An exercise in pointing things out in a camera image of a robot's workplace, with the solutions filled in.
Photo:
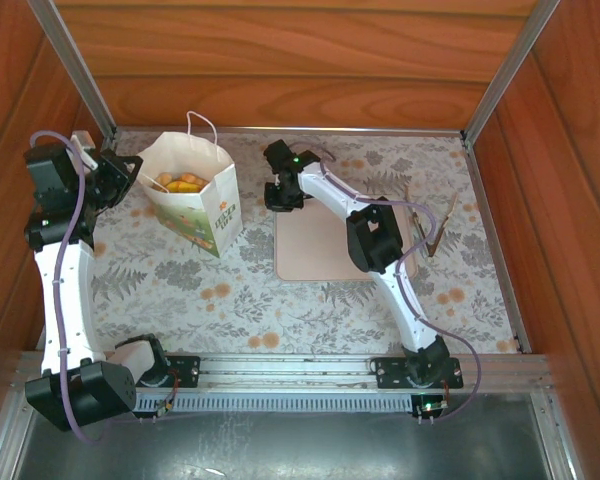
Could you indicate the printed white paper bag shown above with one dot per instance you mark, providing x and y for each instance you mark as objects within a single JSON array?
[{"x": 215, "y": 210}]

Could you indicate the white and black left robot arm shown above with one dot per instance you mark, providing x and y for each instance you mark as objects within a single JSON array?
[{"x": 65, "y": 300}]

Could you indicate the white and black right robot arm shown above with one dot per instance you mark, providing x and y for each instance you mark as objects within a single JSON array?
[{"x": 405, "y": 305}]

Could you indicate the floral patterned tablecloth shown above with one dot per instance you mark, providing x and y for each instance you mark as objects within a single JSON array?
[{"x": 280, "y": 310}]

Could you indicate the wooden tongs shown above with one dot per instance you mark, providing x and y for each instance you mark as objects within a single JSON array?
[{"x": 432, "y": 247}]

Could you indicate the small circuit board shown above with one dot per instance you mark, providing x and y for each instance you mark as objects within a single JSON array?
[
  {"x": 165, "y": 409},
  {"x": 430, "y": 406}
]

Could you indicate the grey metal sheet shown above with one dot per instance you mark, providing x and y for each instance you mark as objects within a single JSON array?
[{"x": 300, "y": 445}]

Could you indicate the aluminium frame post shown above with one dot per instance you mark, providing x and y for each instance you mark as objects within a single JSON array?
[
  {"x": 510, "y": 70},
  {"x": 75, "y": 70}
]

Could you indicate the long aluminium frame rail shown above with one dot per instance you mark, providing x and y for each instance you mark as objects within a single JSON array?
[{"x": 380, "y": 131}]

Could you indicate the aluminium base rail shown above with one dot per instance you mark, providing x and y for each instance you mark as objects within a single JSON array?
[{"x": 290, "y": 372}]

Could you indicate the aluminium side frame rail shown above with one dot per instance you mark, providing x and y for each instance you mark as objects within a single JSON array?
[{"x": 500, "y": 260}]

